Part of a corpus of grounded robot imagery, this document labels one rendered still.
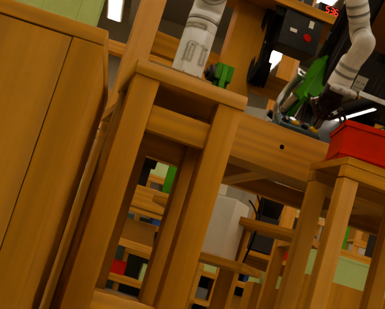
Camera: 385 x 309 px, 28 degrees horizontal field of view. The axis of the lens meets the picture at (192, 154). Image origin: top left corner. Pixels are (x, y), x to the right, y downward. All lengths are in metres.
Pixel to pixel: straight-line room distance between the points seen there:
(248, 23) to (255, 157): 0.88
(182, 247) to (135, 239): 7.67
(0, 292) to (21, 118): 0.36
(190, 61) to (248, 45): 1.01
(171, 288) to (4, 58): 0.75
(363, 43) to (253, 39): 0.85
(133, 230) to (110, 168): 7.70
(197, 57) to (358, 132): 0.53
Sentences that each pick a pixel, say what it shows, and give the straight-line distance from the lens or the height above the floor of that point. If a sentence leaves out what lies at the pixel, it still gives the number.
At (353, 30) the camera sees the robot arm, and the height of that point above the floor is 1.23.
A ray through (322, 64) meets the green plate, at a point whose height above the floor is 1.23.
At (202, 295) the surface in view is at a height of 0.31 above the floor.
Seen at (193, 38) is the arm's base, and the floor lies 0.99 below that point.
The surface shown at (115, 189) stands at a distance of 2.01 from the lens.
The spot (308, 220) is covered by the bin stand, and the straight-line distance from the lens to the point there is 2.40.
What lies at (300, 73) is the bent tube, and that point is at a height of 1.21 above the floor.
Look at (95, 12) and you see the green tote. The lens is 1.82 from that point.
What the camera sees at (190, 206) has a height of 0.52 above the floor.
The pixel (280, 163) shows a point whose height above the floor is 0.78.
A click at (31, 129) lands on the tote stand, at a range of 1.67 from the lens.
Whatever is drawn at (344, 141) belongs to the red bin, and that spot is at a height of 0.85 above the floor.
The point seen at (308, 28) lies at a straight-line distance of 3.20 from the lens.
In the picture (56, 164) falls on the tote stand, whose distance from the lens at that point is 1.65.
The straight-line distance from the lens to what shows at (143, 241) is 9.71.
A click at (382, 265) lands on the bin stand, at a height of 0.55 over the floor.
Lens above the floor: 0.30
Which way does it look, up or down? 10 degrees up
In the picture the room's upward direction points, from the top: 17 degrees clockwise
